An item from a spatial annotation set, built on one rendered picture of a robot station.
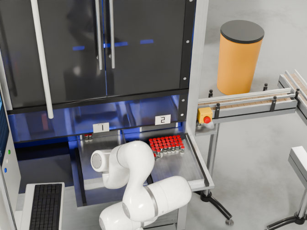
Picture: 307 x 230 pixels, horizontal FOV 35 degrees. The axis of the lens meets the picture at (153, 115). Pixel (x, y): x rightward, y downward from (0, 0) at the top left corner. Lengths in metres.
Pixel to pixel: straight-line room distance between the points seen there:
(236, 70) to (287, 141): 0.78
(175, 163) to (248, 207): 1.15
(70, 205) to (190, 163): 0.82
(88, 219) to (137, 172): 1.64
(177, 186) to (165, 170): 1.04
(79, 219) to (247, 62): 2.12
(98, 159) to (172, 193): 0.47
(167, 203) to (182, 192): 0.06
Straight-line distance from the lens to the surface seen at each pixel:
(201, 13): 2.33
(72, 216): 3.07
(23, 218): 2.49
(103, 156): 1.86
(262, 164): 3.94
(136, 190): 1.47
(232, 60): 4.33
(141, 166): 1.51
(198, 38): 2.39
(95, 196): 2.43
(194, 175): 2.53
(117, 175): 1.79
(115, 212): 1.84
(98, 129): 2.59
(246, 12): 6.07
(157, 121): 2.63
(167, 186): 1.50
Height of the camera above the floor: 2.71
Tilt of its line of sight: 39 degrees down
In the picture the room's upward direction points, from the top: 2 degrees clockwise
